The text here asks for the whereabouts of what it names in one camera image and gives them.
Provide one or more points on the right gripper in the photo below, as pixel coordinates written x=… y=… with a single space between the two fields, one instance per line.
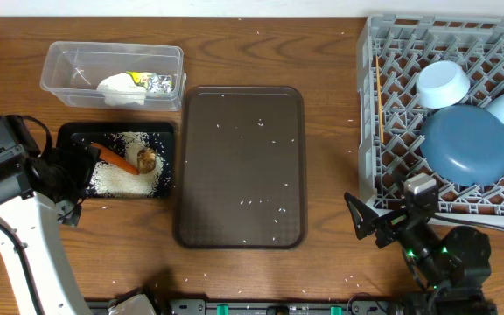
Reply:
x=390 y=221

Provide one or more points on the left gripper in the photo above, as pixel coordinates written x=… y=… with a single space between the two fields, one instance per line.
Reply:
x=70 y=207

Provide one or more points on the white rice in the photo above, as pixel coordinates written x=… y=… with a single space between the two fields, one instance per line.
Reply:
x=109 y=181

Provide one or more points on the orange carrot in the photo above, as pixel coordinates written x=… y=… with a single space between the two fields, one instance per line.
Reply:
x=110 y=157

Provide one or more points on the brown food scrap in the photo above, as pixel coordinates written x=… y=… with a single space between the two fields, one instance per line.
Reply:
x=146 y=160

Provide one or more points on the white tissue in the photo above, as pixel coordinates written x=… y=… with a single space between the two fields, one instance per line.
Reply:
x=120 y=89

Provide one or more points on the dark blue plate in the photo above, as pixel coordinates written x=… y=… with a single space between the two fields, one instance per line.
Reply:
x=465 y=145

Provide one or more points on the light blue bowl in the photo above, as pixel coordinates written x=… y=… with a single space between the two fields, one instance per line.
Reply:
x=442 y=84

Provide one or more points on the green snack wrapper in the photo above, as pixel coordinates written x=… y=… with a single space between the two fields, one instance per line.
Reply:
x=152 y=82

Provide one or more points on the wooden chopstick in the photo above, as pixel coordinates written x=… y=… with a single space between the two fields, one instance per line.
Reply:
x=379 y=98

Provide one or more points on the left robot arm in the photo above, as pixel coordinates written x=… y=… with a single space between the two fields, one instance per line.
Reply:
x=40 y=275

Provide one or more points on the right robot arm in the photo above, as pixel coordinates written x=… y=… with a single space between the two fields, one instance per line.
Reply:
x=450 y=271

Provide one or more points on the grey dishwasher rack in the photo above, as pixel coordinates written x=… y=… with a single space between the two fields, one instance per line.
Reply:
x=405 y=45

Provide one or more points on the black rectangular tray bin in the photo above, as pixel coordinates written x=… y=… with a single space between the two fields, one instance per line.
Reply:
x=76 y=132

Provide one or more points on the clear plastic bin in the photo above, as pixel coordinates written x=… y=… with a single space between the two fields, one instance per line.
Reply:
x=73 y=71

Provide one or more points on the dark brown serving tray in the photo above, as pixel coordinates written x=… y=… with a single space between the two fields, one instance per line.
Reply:
x=242 y=180

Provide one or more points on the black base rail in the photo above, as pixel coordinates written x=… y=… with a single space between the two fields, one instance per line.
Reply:
x=147 y=301

